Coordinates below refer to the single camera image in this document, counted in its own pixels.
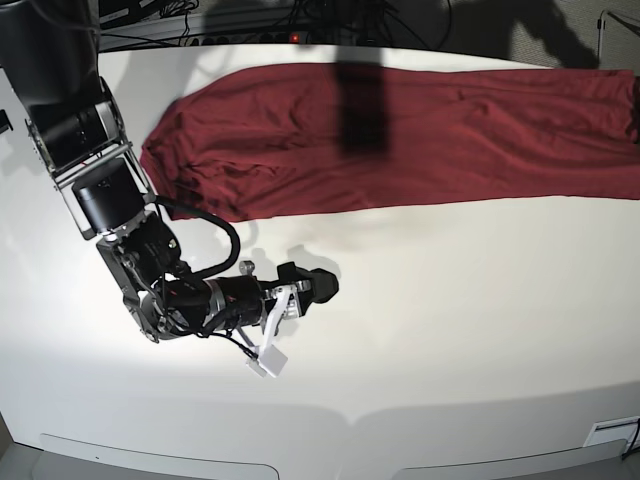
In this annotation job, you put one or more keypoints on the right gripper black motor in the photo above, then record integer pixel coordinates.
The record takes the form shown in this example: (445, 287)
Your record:
(239, 301)

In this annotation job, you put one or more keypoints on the dark red long-sleeve shirt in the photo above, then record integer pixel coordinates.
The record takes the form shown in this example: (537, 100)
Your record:
(312, 138)

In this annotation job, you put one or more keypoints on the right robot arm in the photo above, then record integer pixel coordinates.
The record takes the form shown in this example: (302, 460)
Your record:
(49, 53)

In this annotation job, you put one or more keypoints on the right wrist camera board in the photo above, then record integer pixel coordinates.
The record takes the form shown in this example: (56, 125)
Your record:
(269, 362)

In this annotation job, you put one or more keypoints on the black power strip red switch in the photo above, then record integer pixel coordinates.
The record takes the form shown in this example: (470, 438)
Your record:
(270, 37)

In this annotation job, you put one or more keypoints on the white metal rack frame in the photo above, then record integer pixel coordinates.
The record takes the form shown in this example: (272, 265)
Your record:
(618, 41)

